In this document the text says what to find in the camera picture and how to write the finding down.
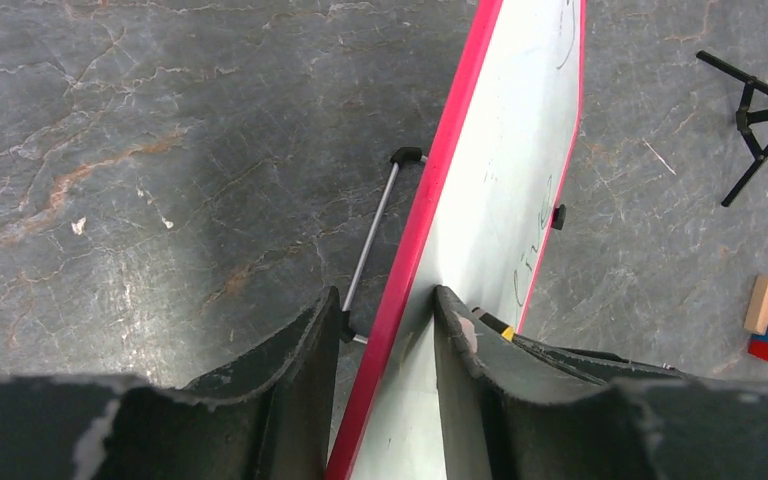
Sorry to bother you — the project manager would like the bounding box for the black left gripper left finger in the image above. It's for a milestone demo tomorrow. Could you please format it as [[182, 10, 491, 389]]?
[[0, 287, 343, 479]]

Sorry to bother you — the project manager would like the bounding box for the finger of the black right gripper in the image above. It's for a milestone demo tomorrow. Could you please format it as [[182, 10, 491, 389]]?
[[472, 307, 512, 334]]

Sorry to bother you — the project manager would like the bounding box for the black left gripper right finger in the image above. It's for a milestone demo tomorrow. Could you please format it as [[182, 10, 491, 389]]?
[[433, 285, 768, 479]]

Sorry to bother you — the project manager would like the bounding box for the yellow bone-shaped eraser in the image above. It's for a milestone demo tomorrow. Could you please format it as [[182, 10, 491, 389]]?
[[501, 327, 515, 341]]

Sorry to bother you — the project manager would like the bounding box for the pink framed whiteboard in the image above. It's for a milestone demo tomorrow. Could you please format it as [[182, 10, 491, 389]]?
[[326, 1, 587, 479]]

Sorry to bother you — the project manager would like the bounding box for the long wooden block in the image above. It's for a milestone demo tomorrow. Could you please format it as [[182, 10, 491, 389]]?
[[743, 275, 768, 335]]

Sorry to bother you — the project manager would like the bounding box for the black tripod stand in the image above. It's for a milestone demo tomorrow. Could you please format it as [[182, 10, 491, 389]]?
[[696, 50, 768, 208]]

